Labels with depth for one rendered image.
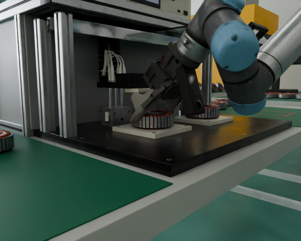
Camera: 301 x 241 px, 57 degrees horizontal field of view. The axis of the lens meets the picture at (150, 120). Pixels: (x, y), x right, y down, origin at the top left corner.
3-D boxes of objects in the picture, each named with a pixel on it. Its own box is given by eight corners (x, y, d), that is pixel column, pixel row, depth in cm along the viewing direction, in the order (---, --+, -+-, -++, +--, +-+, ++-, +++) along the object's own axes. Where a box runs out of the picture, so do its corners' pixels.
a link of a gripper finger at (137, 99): (121, 108, 71) (148, 84, 71) (133, 125, 69) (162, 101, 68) (115, 104, 68) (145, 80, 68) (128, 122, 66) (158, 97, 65)
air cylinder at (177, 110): (179, 116, 102) (179, 101, 101) (166, 118, 97) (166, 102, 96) (168, 115, 106) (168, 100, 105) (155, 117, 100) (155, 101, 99)
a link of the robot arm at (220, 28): (269, 77, 51) (248, 47, 59) (258, 24, 43) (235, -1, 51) (228, 94, 52) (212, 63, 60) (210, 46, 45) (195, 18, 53)
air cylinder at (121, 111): (131, 124, 84) (131, 105, 84) (112, 127, 79) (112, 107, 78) (120, 122, 88) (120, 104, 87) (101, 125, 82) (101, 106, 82)
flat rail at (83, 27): (209, 51, 108) (209, 43, 107) (65, 31, 63) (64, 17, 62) (206, 51, 109) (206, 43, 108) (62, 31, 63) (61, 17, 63)
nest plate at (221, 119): (233, 120, 92) (233, 116, 92) (209, 125, 81) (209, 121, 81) (195, 116, 102) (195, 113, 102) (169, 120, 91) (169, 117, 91)
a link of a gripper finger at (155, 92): (144, 107, 69) (171, 85, 69) (148, 113, 69) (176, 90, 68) (137, 102, 65) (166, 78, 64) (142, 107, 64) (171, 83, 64)
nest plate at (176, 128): (192, 130, 74) (192, 125, 74) (154, 139, 63) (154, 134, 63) (150, 124, 84) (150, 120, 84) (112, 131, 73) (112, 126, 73)
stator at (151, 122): (182, 125, 74) (182, 112, 73) (154, 131, 66) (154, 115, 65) (151, 121, 81) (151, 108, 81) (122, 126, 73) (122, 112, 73)
